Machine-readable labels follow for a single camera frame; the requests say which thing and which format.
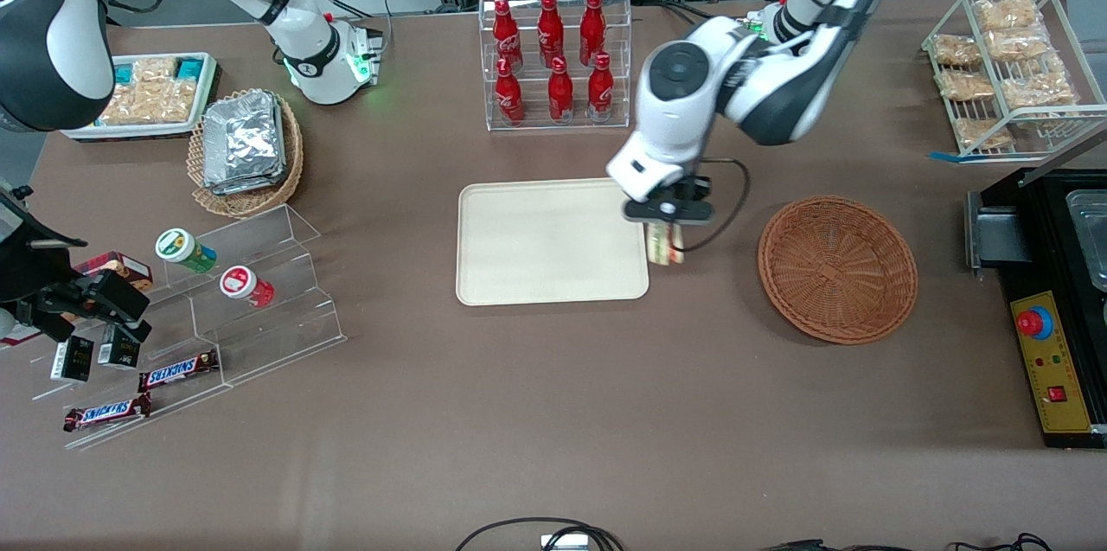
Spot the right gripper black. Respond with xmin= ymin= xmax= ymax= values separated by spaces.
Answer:
xmin=0 ymin=222 xmax=153 ymax=344

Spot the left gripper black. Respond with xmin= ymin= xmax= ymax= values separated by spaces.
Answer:
xmin=623 ymin=184 xmax=715 ymax=230

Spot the triangle sandwich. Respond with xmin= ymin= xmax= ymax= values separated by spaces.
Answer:
xmin=646 ymin=220 xmax=687 ymax=266

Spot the cream plastic tray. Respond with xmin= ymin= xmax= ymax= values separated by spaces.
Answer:
xmin=456 ymin=177 xmax=650 ymax=308

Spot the large brown wicker basket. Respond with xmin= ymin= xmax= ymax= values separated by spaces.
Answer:
xmin=758 ymin=195 xmax=919 ymax=346

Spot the small tan wicker basket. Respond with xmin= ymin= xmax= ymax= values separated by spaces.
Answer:
xmin=186 ymin=88 xmax=305 ymax=219

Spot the small black carton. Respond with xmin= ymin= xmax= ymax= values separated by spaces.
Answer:
xmin=49 ymin=335 xmax=96 ymax=383
xmin=97 ymin=324 xmax=144 ymax=370

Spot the dark red carton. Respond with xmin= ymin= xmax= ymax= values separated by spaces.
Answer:
xmin=74 ymin=251 xmax=155 ymax=292

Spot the Snickers bar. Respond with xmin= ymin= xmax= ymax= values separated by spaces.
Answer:
xmin=137 ymin=349 xmax=221 ymax=394
xmin=62 ymin=393 xmax=153 ymax=433

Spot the green-capped jar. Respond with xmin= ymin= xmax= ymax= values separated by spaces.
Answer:
xmin=154 ymin=227 xmax=219 ymax=275

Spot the red cola bottle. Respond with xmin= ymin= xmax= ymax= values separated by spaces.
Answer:
xmin=586 ymin=52 xmax=615 ymax=121
xmin=491 ymin=0 xmax=525 ymax=72
xmin=536 ymin=0 xmax=565 ymax=67
xmin=548 ymin=56 xmax=575 ymax=124
xmin=578 ymin=0 xmax=606 ymax=66
xmin=495 ymin=58 xmax=526 ymax=126

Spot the red-capped jar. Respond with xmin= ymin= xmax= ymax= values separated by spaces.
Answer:
xmin=218 ymin=266 xmax=276 ymax=310

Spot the clear acrylic bottle rack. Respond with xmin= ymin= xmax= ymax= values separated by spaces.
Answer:
xmin=478 ymin=0 xmax=633 ymax=133

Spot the white plastic crate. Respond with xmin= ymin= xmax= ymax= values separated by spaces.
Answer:
xmin=61 ymin=52 xmax=222 ymax=142

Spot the clear acrylic step stand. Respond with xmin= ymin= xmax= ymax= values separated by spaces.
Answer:
xmin=30 ymin=203 xmax=349 ymax=452

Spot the packaged beige snack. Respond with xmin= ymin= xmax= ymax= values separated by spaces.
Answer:
xmin=976 ymin=0 xmax=1039 ymax=31
xmin=956 ymin=119 xmax=1013 ymax=150
xmin=999 ymin=58 xmax=1078 ymax=111
xmin=932 ymin=35 xmax=982 ymax=67
xmin=986 ymin=28 xmax=1052 ymax=61
xmin=99 ymin=84 xmax=161 ymax=126
xmin=156 ymin=80 xmax=202 ymax=124
xmin=938 ymin=69 xmax=995 ymax=102
xmin=134 ymin=56 xmax=178 ymax=85

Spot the brown tablecloth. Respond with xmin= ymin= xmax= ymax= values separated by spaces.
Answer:
xmin=0 ymin=0 xmax=1107 ymax=551

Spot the grey metal chute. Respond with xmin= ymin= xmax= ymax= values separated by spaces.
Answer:
xmin=964 ymin=190 xmax=1032 ymax=272

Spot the black machine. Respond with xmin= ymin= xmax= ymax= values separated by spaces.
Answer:
xmin=964 ymin=163 xmax=1107 ymax=450

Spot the red emergency stop button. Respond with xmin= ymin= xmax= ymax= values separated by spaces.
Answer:
xmin=1016 ymin=306 xmax=1054 ymax=341

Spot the steel pan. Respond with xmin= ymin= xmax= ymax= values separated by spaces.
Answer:
xmin=1065 ymin=188 xmax=1107 ymax=292

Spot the yellow control panel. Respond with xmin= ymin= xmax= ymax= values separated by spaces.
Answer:
xmin=1009 ymin=290 xmax=1093 ymax=434

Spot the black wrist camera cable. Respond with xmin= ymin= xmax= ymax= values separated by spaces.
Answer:
xmin=683 ymin=157 xmax=752 ymax=256

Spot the aluminium frame bar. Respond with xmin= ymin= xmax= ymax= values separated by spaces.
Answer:
xmin=1021 ymin=129 xmax=1107 ymax=187

